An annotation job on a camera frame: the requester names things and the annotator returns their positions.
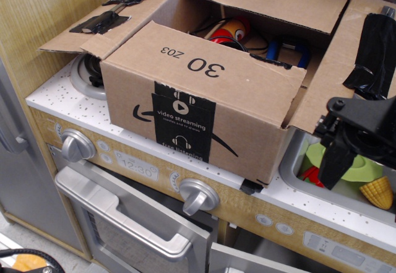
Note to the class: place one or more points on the red orange toy bottle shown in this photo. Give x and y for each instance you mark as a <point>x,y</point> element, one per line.
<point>233,30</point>

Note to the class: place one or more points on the yellow toy corn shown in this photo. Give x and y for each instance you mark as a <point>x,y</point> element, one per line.
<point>379,193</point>

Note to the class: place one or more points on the silver oven door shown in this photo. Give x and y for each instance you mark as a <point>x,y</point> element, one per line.
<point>132,228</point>

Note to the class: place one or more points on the green toy plate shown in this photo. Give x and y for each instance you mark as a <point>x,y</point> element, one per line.
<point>362,169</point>

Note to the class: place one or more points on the red toy piece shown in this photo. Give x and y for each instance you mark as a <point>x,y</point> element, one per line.
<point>311,176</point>

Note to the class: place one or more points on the left silver oven knob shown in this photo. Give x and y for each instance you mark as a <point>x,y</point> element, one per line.
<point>76,146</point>

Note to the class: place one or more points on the grey toy fridge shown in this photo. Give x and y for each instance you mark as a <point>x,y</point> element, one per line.
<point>28,193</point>

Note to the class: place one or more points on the right silver oven knob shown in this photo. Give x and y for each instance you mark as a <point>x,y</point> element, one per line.
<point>197,196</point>

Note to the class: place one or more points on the silver dishwasher door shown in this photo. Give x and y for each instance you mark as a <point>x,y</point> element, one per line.
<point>227,259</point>

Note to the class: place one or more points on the blue toy handle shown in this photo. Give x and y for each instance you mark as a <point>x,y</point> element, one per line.
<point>289,50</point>

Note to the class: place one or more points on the silver oven knob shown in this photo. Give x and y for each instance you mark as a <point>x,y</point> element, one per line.
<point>76,146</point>
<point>197,196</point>

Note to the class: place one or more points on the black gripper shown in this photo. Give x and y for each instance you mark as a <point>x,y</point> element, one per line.
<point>354,127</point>

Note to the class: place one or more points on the toy kitchen unit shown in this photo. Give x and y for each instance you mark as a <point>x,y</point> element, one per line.
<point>333,236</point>

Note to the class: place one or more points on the grey toy sink basin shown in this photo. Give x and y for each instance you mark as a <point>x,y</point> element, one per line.
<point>349,192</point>

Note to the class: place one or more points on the large brown cardboard box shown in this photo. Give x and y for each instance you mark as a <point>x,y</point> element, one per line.
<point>223,104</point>

